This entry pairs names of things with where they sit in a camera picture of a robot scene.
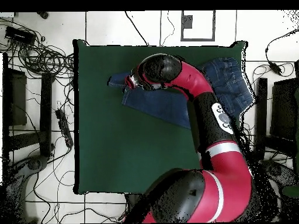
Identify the blue denim jeans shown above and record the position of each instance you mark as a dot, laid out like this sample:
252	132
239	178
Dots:
158	102

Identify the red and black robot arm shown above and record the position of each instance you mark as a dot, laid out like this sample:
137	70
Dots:
193	79

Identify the dark green table cloth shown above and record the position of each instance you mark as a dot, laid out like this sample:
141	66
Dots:
105	151

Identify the black power strip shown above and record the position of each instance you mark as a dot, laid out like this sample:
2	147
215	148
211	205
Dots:
64	127

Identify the small dark grey square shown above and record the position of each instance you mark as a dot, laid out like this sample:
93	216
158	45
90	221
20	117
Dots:
187	22

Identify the black stand bar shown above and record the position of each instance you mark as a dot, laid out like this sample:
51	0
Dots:
262	105
45	112

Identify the small black curved object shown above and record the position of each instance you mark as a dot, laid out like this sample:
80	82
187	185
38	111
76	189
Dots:
44	15

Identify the black power adapter box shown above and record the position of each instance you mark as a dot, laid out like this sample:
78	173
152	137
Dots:
19	35

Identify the dark grey stand foot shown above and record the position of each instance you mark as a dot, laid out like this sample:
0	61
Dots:
33	164
278	170

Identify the dark green fabric piece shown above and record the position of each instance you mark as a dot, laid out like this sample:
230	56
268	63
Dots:
290	191

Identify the grey square frame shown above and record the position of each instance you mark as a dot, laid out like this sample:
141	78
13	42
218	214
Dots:
198	39

